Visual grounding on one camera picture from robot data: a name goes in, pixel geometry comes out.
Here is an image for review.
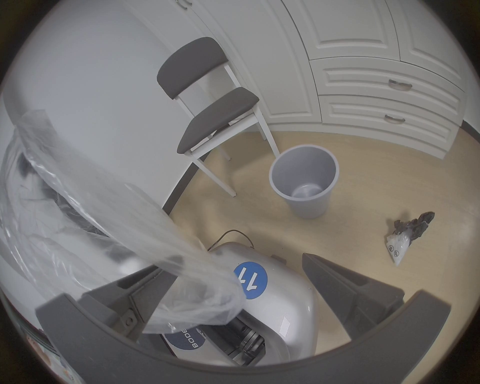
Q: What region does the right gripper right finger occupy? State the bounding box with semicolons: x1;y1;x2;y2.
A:
302;253;406;343

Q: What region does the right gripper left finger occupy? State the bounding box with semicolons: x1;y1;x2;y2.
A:
80;263;181;343

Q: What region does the clear plastic bag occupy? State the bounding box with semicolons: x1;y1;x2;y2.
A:
0;109;247;335

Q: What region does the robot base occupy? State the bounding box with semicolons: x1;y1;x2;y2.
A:
161;242;320;367

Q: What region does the crumpled black plastic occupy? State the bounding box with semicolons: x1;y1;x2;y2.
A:
393;211;436;241

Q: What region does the grey trash bin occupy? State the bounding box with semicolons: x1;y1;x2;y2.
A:
268;145;340;220

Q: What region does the clear printed wrapper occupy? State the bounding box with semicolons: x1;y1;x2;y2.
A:
385;229;414;268

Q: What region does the white chair with grey seat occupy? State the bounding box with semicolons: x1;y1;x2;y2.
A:
156;36;281;198

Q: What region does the white wardrobe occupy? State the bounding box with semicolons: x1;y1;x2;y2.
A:
124;0;468;160

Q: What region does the black cable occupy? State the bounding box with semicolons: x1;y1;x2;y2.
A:
207;229;256;253

